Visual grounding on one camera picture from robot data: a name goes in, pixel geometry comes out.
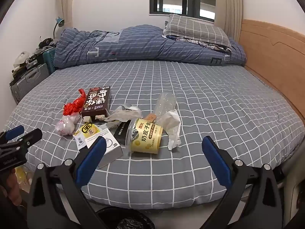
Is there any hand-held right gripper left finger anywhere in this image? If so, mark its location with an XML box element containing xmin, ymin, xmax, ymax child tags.
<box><xmin>26</xmin><ymin>136</ymin><xmax>108</xmax><ymax>229</ymax></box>

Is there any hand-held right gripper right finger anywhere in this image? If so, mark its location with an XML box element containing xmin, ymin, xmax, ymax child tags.
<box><xmin>201</xmin><ymin>136</ymin><xmax>285</xmax><ymax>229</ymax></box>

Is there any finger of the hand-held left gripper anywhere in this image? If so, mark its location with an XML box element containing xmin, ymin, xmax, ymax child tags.
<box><xmin>0</xmin><ymin>128</ymin><xmax>43</xmax><ymax>153</ymax></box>
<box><xmin>0</xmin><ymin>125</ymin><xmax>25</xmax><ymax>144</ymax></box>

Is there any white paper scrap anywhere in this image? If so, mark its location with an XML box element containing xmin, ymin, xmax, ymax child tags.
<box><xmin>86</xmin><ymin>128</ymin><xmax>124</xmax><ymax>169</ymax></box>

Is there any yellow snack packet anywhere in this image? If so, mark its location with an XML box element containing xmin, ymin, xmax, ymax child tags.
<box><xmin>73</xmin><ymin>123</ymin><xmax>103</xmax><ymax>151</ymax></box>

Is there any black packet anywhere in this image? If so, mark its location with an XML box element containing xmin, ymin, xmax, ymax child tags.
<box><xmin>113</xmin><ymin>120</ymin><xmax>132</xmax><ymax>146</ymax></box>

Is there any white pink plastic bag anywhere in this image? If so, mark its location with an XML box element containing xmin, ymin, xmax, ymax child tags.
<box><xmin>55</xmin><ymin>114</ymin><xmax>81</xmax><ymax>136</ymax></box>

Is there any white wrapper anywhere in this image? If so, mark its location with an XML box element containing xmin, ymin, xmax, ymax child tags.
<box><xmin>95</xmin><ymin>104</ymin><xmax>143</xmax><ymax>129</ymax></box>

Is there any yellow paper tub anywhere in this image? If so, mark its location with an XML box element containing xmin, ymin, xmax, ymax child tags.
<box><xmin>126</xmin><ymin>118</ymin><xmax>164</xmax><ymax>155</ymax></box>

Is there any white tissue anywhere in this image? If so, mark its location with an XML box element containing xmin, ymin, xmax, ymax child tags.
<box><xmin>156</xmin><ymin>109</ymin><xmax>181</xmax><ymax>151</ymax></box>

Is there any small tan packet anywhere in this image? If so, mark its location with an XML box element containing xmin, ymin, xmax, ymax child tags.
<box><xmin>144</xmin><ymin>113</ymin><xmax>157</xmax><ymax>124</ymax></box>

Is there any trash bin with black bag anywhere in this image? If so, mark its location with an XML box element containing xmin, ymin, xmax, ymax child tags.
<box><xmin>94</xmin><ymin>213</ymin><xmax>156</xmax><ymax>229</ymax></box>

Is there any clear plastic bottle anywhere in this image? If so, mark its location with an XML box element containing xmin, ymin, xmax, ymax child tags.
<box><xmin>152</xmin><ymin>93</ymin><xmax>177</xmax><ymax>124</ymax></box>

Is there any person's left hand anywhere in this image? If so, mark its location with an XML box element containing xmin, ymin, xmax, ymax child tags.
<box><xmin>0</xmin><ymin>170</ymin><xmax>25</xmax><ymax>207</ymax></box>

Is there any yellow plastic bag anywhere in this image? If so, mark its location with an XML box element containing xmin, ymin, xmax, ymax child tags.
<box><xmin>15</xmin><ymin>166</ymin><xmax>33</xmax><ymax>187</ymax></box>

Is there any red plastic wrapper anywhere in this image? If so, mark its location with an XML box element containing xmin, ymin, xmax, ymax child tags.
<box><xmin>63</xmin><ymin>89</ymin><xmax>87</xmax><ymax>116</ymax></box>

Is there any grey suitcase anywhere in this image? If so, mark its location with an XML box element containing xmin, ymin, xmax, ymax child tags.
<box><xmin>10</xmin><ymin>63</ymin><xmax>50</xmax><ymax>105</ymax></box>

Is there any brown cardboard box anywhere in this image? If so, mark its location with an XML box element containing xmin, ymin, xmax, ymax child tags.
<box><xmin>81</xmin><ymin>86</ymin><xmax>112</xmax><ymax>123</ymax></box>

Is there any grey checked bed sheet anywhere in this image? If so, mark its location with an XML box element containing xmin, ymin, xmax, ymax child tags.
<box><xmin>5</xmin><ymin>60</ymin><xmax>305</xmax><ymax>211</ymax></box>

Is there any white round appliance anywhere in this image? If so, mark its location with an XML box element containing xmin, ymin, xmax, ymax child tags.
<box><xmin>14</xmin><ymin>51</ymin><xmax>31</xmax><ymax>65</ymax></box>

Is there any teal suitcase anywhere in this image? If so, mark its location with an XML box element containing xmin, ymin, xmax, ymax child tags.
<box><xmin>43</xmin><ymin>46</ymin><xmax>57</xmax><ymax>75</ymax></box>

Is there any wooden headboard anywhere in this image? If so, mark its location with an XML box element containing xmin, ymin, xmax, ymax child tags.
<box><xmin>239</xmin><ymin>19</ymin><xmax>305</xmax><ymax>123</ymax></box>

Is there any blue desk lamp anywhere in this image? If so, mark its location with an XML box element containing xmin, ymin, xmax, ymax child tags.
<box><xmin>53</xmin><ymin>17</ymin><xmax>65</xmax><ymax>41</ymax></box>

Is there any blue striped quilt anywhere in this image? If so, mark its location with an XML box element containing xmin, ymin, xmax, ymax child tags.
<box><xmin>54</xmin><ymin>25</ymin><xmax>247</xmax><ymax>69</ymax></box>

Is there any grey checked pillow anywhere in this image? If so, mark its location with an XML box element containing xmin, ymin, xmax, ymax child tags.
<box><xmin>163</xmin><ymin>14</ymin><xmax>233</xmax><ymax>51</ymax></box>

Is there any beige curtain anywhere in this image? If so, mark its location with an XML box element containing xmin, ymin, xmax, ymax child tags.
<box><xmin>58</xmin><ymin>0</ymin><xmax>77</xmax><ymax>29</ymax></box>
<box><xmin>216</xmin><ymin>0</ymin><xmax>243</xmax><ymax>44</ymax></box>

